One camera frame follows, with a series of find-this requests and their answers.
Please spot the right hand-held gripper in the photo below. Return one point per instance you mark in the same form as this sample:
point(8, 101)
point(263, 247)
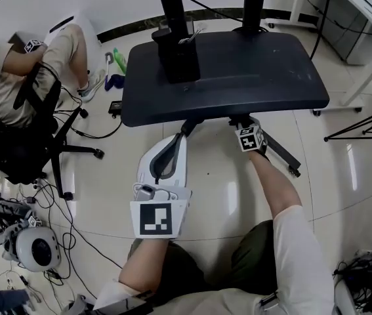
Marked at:
point(251, 139)

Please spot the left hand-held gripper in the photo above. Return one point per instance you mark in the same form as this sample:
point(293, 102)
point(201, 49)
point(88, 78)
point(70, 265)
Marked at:
point(156, 220)

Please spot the black TV stand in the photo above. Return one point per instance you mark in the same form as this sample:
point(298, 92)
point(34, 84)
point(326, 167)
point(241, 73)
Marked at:
point(244, 77)

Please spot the person's right forearm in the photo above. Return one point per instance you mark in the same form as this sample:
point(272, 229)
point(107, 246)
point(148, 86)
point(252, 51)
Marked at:
point(271, 182)

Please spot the person's left forearm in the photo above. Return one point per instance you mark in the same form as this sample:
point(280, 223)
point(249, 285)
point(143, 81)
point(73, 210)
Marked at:
point(143, 264)

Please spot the black power adapter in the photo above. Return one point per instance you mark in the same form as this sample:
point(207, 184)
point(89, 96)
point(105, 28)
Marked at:
point(115, 107)

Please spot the blue rag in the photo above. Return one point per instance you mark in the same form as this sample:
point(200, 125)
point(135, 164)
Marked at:
point(115, 82)

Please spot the green plastic bottle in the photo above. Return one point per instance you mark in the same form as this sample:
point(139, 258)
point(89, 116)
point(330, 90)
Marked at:
point(120, 61)

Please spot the person's olive trousers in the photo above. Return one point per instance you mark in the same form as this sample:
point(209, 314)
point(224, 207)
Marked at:
point(248, 258)

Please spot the person's white shirt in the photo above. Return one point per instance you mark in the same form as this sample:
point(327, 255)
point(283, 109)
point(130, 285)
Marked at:
point(300, 258)

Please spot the clear plastic holder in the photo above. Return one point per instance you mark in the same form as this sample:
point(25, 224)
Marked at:
point(189, 25)

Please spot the grey drawer cabinet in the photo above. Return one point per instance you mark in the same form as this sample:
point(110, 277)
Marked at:
point(346, 41)

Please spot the black chest pack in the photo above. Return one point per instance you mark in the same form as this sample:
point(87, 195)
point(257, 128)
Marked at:
point(116, 305)

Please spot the black office chair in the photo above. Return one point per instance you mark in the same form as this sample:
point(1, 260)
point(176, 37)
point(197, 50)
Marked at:
point(18, 149)

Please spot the white round headset device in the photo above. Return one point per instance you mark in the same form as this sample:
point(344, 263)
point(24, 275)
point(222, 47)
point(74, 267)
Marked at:
point(38, 249)

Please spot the white floor appliance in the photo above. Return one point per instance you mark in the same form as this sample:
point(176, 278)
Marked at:
point(84, 28)

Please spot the idle white hand-held gripper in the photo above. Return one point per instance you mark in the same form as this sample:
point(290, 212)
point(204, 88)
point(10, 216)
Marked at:
point(7, 208)

